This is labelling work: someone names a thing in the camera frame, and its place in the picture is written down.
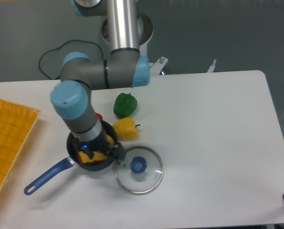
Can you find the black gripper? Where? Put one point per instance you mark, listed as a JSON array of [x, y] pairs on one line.
[[101, 144]]

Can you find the glass lid blue knob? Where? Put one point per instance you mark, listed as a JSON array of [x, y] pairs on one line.
[[141, 171]]

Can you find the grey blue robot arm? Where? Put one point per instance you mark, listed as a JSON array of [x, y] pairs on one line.
[[126, 67]]

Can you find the yellow toast slice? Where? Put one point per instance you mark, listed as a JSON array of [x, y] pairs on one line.
[[84, 158]]

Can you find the yellow bell pepper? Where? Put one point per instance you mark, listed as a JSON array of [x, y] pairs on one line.
[[126, 129]]

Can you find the red bell pepper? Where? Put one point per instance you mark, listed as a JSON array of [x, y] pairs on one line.
[[100, 117]]

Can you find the green bell pepper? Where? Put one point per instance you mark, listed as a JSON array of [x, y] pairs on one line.
[[125, 105]]

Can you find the yellow plastic basket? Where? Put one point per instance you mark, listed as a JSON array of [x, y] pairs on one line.
[[16, 124]]

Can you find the black pot blue handle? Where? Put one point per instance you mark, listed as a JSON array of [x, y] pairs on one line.
[[98, 129]]

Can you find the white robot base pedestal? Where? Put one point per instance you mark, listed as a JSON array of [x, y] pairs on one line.
[[145, 32]]

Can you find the white right table bracket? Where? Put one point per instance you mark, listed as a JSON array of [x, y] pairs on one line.
[[212, 67]]

